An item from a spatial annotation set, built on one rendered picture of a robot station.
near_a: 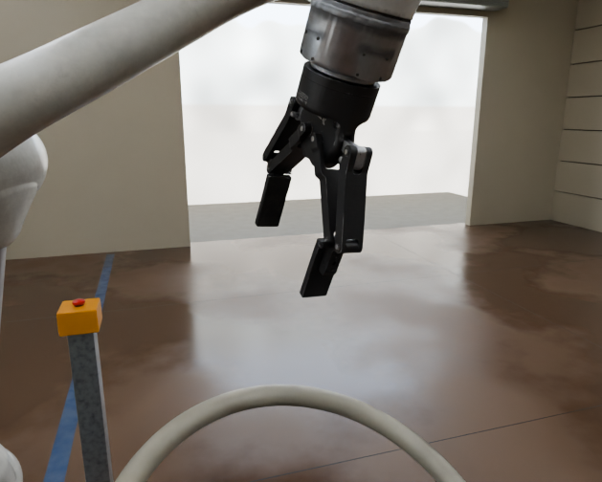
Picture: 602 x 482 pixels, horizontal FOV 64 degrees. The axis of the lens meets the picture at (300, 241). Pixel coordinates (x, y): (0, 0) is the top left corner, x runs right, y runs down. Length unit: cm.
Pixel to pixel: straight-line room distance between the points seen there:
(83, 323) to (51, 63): 130
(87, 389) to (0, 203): 120
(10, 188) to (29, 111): 24
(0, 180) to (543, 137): 856
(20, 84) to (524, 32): 832
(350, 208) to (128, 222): 623
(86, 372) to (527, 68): 782
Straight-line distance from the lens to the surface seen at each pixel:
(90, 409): 189
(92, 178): 657
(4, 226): 75
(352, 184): 44
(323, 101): 45
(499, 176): 845
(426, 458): 76
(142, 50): 52
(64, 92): 51
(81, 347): 178
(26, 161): 75
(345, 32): 43
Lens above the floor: 168
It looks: 14 degrees down
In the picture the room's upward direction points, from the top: straight up
